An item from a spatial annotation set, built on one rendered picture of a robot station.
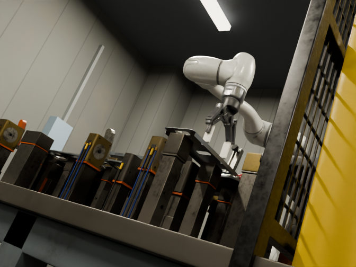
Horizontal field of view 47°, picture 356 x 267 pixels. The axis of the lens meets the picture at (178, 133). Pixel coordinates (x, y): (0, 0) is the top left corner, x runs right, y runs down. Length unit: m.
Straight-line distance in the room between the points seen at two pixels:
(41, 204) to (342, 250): 0.55
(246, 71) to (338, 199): 0.98
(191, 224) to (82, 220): 0.46
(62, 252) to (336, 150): 0.53
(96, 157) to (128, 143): 3.41
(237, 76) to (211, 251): 1.07
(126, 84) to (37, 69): 1.30
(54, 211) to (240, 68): 1.00
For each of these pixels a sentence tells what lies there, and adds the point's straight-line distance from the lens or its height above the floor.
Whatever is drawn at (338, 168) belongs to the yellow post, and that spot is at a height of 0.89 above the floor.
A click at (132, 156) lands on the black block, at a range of 1.43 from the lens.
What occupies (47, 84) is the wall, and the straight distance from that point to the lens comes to 4.43.
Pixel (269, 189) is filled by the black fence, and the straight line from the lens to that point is 0.59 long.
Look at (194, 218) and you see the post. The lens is 1.16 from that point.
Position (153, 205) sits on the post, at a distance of 1.02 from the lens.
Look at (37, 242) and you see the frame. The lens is 0.89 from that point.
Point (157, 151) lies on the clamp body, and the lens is 1.30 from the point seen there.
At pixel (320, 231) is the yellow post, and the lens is 0.68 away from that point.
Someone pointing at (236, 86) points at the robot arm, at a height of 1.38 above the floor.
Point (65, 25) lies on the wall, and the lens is 4.61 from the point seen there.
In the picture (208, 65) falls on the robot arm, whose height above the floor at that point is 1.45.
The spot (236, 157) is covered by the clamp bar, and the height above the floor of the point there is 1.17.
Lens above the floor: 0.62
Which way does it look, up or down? 20 degrees up
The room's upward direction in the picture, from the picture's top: 22 degrees clockwise
